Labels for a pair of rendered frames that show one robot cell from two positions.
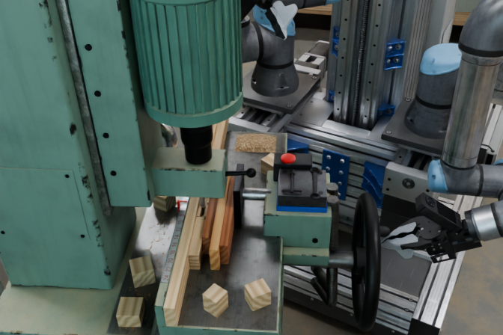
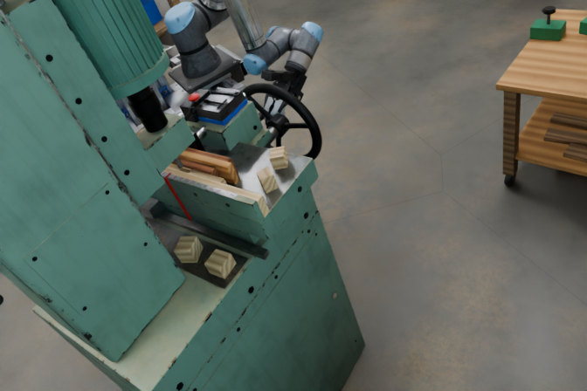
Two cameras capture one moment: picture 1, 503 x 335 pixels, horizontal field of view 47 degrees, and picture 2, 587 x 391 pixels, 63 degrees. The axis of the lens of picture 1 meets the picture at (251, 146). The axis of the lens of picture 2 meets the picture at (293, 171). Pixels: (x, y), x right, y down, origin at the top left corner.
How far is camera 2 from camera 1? 0.65 m
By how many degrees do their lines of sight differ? 38
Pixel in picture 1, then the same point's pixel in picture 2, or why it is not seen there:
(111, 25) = (56, 24)
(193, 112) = (155, 62)
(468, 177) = (269, 48)
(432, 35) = not seen: hidden behind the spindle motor
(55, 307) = (170, 325)
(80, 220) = (136, 229)
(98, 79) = (72, 86)
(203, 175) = (175, 129)
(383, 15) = not seen: hidden behind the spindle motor
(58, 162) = (93, 185)
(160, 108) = (128, 80)
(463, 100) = not seen: outside the picture
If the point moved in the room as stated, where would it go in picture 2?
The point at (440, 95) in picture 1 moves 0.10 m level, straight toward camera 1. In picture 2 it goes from (197, 37) to (212, 43)
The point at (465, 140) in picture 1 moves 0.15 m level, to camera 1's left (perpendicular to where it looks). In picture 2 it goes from (253, 24) to (226, 50)
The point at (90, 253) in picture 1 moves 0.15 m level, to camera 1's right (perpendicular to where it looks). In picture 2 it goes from (157, 257) to (200, 204)
